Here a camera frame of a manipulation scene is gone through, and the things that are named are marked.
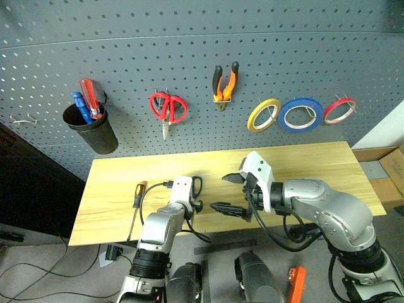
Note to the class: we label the yellow tape roll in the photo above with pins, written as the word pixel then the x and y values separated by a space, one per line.
pixel 252 118

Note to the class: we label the orange and black pliers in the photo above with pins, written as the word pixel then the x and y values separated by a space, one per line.
pixel 232 80

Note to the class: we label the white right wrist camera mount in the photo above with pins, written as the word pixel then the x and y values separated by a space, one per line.
pixel 259 167

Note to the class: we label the empty metal pegboard hook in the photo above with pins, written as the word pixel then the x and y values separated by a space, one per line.
pixel 23 119

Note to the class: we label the metal hook of red tape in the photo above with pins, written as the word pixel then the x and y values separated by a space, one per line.
pixel 354 107

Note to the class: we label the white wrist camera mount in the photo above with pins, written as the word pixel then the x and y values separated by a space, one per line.
pixel 181 189
pixel 259 167

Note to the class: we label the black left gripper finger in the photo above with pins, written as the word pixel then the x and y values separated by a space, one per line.
pixel 200 186

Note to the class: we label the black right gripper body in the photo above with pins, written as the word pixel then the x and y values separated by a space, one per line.
pixel 254 197

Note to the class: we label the blue tape roll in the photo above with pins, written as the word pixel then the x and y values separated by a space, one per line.
pixel 285 121

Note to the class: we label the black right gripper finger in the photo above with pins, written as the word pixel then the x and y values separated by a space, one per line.
pixel 228 209
pixel 235 179

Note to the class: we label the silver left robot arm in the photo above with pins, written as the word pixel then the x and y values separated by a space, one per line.
pixel 158 227

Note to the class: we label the black and orange screwdriver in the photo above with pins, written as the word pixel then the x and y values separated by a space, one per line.
pixel 139 195

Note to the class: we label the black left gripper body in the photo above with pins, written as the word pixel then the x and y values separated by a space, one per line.
pixel 198 206

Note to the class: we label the black pegboard cup holder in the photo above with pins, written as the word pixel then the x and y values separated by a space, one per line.
pixel 98 135

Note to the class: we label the orange plastic object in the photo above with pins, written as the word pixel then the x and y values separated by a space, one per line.
pixel 298 284

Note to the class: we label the red tape roll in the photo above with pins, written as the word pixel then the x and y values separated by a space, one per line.
pixel 331 108

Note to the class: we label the grey metal pegboard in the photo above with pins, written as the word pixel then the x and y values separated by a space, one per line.
pixel 189 38

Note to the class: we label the brown cardboard box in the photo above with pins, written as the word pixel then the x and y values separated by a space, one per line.
pixel 391 167

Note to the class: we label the dark rounded shape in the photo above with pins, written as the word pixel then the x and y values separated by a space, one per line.
pixel 186 284
pixel 255 277

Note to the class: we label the grey metal strip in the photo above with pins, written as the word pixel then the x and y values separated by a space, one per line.
pixel 224 247

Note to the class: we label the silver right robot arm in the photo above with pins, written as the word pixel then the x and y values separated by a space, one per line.
pixel 334 211

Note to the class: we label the dark cabinet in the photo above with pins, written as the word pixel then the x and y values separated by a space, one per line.
pixel 34 189

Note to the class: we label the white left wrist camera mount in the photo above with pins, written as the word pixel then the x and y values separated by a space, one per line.
pixel 181 189

